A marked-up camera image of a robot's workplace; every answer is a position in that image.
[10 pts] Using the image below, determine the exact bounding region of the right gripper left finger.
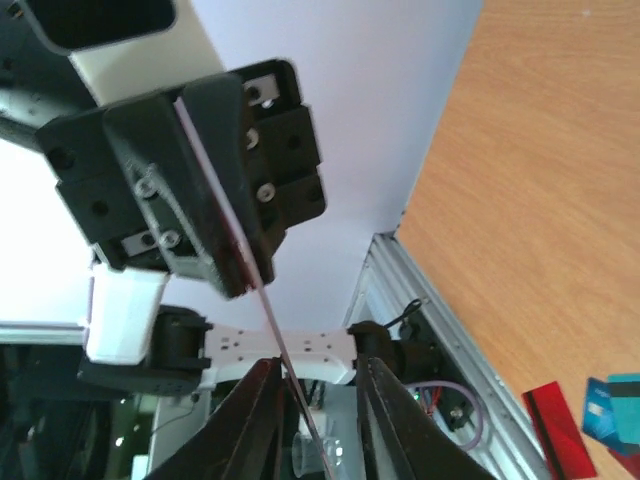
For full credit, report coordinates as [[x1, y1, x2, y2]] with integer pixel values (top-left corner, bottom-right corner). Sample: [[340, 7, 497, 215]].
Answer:
[[147, 358, 285, 480]]

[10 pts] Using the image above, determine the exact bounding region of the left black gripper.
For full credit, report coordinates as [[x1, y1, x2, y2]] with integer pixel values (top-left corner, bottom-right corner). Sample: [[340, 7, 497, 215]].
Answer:
[[36, 59, 326, 299]]

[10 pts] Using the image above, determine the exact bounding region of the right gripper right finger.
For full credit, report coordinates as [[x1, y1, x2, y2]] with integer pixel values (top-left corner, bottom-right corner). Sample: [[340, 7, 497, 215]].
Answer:
[[356, 356, 492, 480]]

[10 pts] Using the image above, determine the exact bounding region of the red card bottom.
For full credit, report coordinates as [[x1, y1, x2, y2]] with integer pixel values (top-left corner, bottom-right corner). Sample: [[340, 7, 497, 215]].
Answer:
[[174, 97, 336, 479]]

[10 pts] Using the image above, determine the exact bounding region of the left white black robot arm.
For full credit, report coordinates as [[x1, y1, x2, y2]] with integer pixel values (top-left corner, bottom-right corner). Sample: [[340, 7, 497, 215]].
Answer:
[[1, 1, 442, 396]]

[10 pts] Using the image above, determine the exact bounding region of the red card with chip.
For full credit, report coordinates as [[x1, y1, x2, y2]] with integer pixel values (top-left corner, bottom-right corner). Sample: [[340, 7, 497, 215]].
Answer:
[[522, 381, 598, 479]]

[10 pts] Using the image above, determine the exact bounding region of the blue card with chip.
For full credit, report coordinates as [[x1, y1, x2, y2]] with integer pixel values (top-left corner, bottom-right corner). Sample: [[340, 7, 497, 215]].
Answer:
[[582, 377, 619, 447]]

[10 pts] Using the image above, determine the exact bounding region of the teal card left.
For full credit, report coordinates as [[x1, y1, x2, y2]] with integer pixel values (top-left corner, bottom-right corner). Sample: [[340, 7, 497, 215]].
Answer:
[[608, 373, 639, 444]]

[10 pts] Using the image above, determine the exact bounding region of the red card behind teal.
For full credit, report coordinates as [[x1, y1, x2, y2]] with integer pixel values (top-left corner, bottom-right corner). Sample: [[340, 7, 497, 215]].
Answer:
[[608, 444, 640, 479]]

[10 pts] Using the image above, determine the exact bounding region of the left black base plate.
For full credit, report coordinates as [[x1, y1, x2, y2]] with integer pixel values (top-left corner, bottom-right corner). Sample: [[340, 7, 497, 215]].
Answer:
[[399, 318, 474, 432]]

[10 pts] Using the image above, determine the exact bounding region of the aluminium rail frame front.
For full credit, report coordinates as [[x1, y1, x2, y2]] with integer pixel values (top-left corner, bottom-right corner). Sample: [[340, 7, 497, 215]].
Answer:
[[344, 234, 551, 479]]

